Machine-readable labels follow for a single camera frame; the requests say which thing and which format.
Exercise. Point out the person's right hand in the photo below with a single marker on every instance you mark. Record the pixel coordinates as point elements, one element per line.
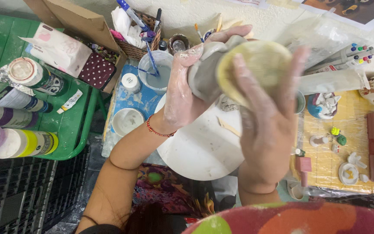
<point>265,143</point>

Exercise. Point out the person's left hand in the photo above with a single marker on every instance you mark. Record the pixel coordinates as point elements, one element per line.
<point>179,97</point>

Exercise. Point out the grey clay piece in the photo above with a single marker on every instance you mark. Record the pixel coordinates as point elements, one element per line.
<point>203,78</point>

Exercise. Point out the round yellow sponge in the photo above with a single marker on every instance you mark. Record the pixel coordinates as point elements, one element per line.
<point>265,68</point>

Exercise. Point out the clear plastic water cup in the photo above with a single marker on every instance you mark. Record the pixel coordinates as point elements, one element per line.
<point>156,81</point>

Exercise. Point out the small white and green piece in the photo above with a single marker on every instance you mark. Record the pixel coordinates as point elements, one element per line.
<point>298,152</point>

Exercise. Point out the wooden modelling tool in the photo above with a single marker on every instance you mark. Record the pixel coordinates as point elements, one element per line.
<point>228,126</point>

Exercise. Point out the blue painted board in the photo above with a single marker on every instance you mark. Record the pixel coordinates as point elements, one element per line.
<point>138,100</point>

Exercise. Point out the pink wooden block stamp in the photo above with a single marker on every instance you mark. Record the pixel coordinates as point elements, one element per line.
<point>304,165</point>

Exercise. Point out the small white jar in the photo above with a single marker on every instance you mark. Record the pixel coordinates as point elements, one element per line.
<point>131,83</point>

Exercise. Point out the small grey clay lump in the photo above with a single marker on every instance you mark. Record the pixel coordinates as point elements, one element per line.
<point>228,104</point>

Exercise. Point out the glass jar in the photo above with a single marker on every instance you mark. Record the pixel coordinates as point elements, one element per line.
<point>179,44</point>

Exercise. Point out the white clay mushroom figure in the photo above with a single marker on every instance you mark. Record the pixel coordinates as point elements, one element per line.
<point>318,140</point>

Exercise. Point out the small grey-green cup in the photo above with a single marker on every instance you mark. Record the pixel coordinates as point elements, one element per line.
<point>300,102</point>

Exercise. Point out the small black-capped bottle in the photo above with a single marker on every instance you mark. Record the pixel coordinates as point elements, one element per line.
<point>163,45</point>

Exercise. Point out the white round turntable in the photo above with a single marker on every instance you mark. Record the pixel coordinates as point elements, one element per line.
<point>200,149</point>

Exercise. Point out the small white cup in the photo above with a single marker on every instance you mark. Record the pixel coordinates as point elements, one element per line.
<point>295,191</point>

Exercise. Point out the yellow plastic-wrapped mat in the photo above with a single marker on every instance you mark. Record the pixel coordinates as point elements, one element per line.
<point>323,162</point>

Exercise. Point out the wicker basket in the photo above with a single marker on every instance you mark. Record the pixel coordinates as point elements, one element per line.
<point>135,50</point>

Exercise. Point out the blue bowl with white figures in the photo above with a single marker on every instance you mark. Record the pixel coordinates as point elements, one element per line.
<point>323,105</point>

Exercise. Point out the small brush cup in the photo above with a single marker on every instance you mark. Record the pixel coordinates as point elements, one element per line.
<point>209,34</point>

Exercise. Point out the tiny white and red figure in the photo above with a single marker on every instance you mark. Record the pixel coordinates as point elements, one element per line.
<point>335,148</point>

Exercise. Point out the small yellow clay figure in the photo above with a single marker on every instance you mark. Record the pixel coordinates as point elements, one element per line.
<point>335,131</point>

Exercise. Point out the small green clay figure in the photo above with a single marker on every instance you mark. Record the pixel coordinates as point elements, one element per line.
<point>342,140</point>

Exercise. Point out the person's colourful fleece garment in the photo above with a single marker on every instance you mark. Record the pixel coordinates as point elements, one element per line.
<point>287,219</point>

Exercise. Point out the thin wooden stick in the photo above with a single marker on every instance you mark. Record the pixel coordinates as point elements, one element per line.
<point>219,22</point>

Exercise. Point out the maroon polka dot pouch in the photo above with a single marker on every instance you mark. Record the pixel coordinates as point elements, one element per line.
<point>97,71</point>

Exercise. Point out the white dish with yellow centre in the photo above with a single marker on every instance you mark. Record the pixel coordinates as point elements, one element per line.
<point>348,174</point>

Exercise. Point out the white crumpled tissue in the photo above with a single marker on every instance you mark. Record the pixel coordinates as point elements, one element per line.
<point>123,26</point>

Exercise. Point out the white plastic-wrapped roller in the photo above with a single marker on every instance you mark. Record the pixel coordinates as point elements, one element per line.
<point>333,82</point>

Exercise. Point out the colourful patterned cloth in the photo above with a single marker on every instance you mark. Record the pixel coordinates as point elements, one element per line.
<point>164,188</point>

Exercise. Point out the white clay hand figure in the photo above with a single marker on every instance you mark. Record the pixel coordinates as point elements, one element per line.
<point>355,160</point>

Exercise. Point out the blue and white marker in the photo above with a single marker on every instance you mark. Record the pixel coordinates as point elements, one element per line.
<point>133,14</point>

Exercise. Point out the small white clay piece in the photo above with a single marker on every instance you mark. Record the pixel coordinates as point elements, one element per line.
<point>364,178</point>

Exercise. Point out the small white tube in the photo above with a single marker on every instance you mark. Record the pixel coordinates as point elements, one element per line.
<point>70,101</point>

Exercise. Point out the bundle of white colour markers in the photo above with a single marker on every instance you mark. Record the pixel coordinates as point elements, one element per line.
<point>342,60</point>

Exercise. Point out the clear plastic bag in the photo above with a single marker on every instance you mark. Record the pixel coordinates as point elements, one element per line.
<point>320,35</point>

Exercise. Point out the pink and white tissue packet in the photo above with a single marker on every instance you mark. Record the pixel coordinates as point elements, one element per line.
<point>60,48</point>

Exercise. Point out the brown cardboard box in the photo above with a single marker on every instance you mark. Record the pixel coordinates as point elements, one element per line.
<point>76,16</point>

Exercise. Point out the green paint bottle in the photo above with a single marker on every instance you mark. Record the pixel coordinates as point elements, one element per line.
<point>41,78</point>

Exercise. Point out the blue paint bottle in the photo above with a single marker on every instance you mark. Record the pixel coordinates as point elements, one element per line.
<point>21,100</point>

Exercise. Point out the yellow paint bottle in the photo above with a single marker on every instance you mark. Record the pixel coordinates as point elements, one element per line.
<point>28,143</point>

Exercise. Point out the purple paint bottle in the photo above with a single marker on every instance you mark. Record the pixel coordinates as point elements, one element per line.
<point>8,117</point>

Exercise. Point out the crumpled aluminium foil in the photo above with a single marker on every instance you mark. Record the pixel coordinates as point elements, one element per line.
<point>0,76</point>

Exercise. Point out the black plastic crate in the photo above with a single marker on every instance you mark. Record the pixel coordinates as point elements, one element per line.
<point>21,195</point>

